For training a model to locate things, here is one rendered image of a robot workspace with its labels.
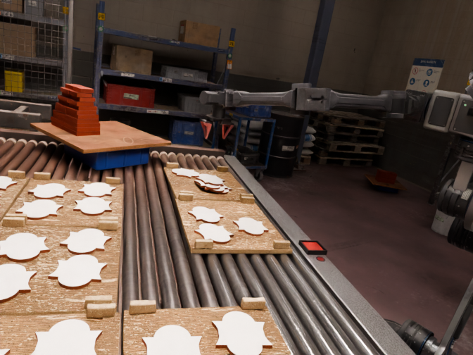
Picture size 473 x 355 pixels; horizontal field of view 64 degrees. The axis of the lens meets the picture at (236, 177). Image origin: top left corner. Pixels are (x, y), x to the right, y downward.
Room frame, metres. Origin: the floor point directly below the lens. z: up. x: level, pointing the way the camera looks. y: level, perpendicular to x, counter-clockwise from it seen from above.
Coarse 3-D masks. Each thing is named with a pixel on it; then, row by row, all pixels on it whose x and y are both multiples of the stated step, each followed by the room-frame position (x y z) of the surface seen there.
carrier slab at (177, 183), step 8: (168, 168) 1.82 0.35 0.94; (184, 168) 1.87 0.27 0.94; (168, 176) 1.70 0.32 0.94; (176, 176) 1.72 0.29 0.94; (224, 176) 1.85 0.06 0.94; (232, 176) 1.88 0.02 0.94; (176, 184) 1.61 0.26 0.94; (184, 184) 1.63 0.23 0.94; (192, 184) 1.65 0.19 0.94; (224, 184) 1.73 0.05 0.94; (232, 184) 1.75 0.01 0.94; (176, 192) 1.51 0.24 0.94; (200, 192) 1.56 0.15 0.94; (208, 192) 1.58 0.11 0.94; (232, 192) 1.63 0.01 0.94; (240, 192) 1.65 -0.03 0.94; (208, 200) 1.50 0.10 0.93; (216, 200) 1.51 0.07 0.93; (224, 200) 1.52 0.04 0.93; (232, 200) 1.54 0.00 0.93; (240, 200) 1.55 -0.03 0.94
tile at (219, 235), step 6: (198, 228) 1.20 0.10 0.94; (204, 228) 1.19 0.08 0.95; (210, 228) 1.20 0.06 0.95; (216, 228) 1.21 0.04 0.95; (222, 228) 1.22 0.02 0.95; (198, 234) 1.16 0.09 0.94; (204, 234) 1.15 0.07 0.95; (210, 234) 1.16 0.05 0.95; (216, 234) 1.16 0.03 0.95; (222, 234) 1.17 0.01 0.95; (228, 234) 1.18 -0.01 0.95; (216, 240) 1.12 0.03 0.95; (222, 240) 1.13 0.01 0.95; (228, 240) 1.14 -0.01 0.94
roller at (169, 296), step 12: (144, 168) 1.87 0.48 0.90; (156, 192) 1.52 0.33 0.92; (156, 204) 1.39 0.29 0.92; (156, 216) 1.28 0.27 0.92; (156, 228) 1.19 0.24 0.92; (156, 240) 1.11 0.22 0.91; (156, 252) 1.05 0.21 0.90; (168, 252) 1.05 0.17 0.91; (168, 264) 0.97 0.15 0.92; (168, 276) 0.91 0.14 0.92; (168, 288) 0.86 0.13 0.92; (168, 300) 0.81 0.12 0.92
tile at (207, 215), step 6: (192, 210) 1.33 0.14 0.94; (198, 210) 1.34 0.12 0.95; (204, 210) 1.35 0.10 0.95; (210, 210) 1.36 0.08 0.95; (198, 216) 1.28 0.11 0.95; (204, 216) 1.29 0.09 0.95; (210, 216) 1.30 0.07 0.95; (216, 216) 1.31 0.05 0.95; (222, 216) 1.32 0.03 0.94; (204, 222) 1.26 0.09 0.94; (210, 222) 1.26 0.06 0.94; (216, 222) 1.27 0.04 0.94
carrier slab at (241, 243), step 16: (192, 208) 1.37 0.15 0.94; (224, 208) 1.42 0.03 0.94; (240, 208) 1.45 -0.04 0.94; (256, 208) 1.48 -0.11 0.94; (192, 224) 1.23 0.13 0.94; (224, 224) 1.28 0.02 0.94; (192, 240) 1.11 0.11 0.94; (240, 240) 1.17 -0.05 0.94; (256, 240) 1.19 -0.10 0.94; (272, 240) 1.21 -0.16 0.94
